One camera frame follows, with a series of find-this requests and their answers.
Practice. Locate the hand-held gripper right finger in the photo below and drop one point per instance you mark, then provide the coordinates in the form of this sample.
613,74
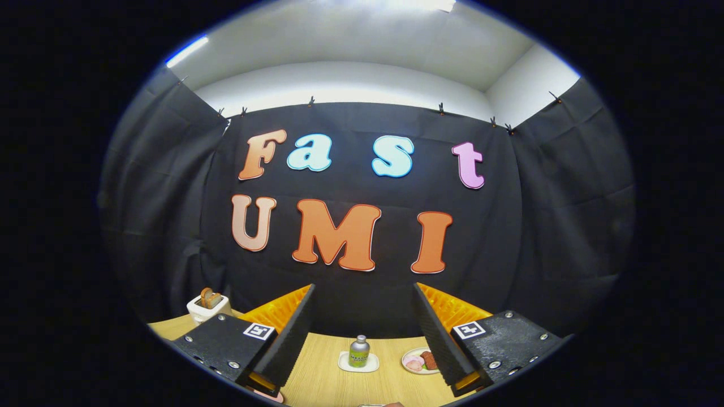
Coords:
435,333

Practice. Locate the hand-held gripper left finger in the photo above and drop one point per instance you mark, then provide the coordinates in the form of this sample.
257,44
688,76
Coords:
294,333

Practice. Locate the brown steak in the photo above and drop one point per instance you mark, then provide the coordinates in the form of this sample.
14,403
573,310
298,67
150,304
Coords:
429,360

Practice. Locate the pink ham slice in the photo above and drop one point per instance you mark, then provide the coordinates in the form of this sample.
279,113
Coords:
416,367
412,358

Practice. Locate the white oval food plate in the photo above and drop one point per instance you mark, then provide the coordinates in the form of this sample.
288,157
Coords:
406,367

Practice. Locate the white square coaster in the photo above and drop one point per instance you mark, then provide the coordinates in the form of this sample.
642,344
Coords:
343,364

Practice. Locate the pink round plate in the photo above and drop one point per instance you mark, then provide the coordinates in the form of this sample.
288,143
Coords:
271,395

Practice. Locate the green soda bottle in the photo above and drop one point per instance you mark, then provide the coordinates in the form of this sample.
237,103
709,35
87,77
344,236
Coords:
359,355

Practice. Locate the brown toast slice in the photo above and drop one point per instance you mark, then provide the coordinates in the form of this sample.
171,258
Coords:
205,297
216,301

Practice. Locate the white toaster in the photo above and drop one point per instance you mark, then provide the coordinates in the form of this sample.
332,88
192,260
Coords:
201,312

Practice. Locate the row of small metal clips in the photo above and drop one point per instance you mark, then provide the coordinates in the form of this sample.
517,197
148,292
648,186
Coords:
310,102

